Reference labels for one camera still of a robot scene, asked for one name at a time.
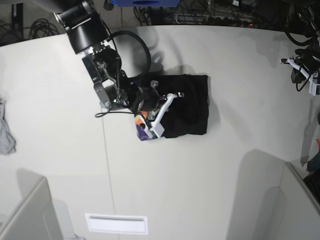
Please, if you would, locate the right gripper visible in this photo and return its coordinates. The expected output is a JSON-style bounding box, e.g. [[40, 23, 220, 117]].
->
[[129, 79, 185, 125]]

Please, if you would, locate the black keyboard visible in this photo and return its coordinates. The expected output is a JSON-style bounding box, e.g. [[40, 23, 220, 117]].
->
[[303, 171, 320, 204]]

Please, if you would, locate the grey cloth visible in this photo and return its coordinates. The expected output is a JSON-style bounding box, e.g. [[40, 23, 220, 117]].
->
[[0, 98, 16, 156]]

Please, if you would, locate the black T-shirt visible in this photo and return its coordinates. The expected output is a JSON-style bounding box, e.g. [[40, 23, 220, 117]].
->
[[126, 74, 209, 141]]

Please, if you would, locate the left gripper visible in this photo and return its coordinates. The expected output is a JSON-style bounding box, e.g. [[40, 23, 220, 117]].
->
[[281, 48, 320, 84]]

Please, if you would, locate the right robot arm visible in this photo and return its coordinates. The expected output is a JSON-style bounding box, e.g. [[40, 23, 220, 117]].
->
[[33, 0, 186, 125]]

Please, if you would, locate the grey right partition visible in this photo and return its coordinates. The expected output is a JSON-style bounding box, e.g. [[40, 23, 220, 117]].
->
[[256, 163, 320, 240]]

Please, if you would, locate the white table slot plate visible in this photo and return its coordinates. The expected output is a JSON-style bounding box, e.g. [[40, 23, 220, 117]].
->
[[85, 213, 149, 235]]

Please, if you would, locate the grey partition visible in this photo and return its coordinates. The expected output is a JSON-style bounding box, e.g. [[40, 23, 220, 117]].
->
[[256, 163, 320, 240], [0, 177, 64, 240]]

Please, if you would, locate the blue box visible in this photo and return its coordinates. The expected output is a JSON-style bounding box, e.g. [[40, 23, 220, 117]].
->
[[111, 0, 180, 8]]

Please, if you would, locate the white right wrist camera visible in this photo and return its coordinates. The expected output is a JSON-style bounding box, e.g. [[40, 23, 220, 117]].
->
[[144, 121, 165, 139]]

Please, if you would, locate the grey left partition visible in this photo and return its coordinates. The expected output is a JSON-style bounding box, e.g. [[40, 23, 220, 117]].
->
[[0, 177, 64, 240]]

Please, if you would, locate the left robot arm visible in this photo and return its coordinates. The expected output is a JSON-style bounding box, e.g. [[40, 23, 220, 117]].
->
[[280, 0, 320, 91]]

